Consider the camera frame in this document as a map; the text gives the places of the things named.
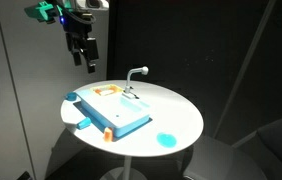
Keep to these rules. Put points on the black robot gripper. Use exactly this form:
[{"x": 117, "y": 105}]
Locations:
[{"x": 77, "y": 27}]

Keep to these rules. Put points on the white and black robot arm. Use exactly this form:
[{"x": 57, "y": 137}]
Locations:
[{"x": 71, "y": 6}]

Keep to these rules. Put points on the yellow dish rack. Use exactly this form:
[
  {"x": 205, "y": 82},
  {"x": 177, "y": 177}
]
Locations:
[{"x": 113, "y": 87}]

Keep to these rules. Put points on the orange toy plate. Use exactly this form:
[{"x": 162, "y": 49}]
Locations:
[{"x": 104, "y": 92}]

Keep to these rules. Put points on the blue toy mug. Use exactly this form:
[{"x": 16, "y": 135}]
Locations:
[{"x": 71, "y": 96}]

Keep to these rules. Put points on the grey toy faucet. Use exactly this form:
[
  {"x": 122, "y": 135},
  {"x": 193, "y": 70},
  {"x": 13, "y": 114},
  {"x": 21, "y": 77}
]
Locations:
[{"x": 127, "y": 92}]

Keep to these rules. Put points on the blue toy cup lying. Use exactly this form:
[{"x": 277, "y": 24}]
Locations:
[{"x": 83, "y": 123}]

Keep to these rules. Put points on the light blue toy sink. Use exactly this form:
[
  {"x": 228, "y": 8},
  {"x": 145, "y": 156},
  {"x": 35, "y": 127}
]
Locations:
[{"x": 115, "y": 111}]

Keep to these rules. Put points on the orange toy cup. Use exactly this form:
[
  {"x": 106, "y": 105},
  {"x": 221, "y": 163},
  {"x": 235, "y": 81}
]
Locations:
[{"x": 108, "y": 134}]

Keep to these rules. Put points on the round white table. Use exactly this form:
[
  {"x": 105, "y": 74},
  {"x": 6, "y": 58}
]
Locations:
[{"x": 152, "y": 121}]

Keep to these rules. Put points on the teal round saucer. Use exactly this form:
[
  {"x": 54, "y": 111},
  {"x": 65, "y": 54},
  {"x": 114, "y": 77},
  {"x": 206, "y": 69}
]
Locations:
[{"x": 166, "y": 140}]

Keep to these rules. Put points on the grey chair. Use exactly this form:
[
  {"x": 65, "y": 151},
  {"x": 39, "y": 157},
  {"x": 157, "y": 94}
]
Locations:
[{"x": 257, "y": 156}]

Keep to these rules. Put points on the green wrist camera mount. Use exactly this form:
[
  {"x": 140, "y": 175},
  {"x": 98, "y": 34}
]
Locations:
[{"x": 45, "y": 12}]

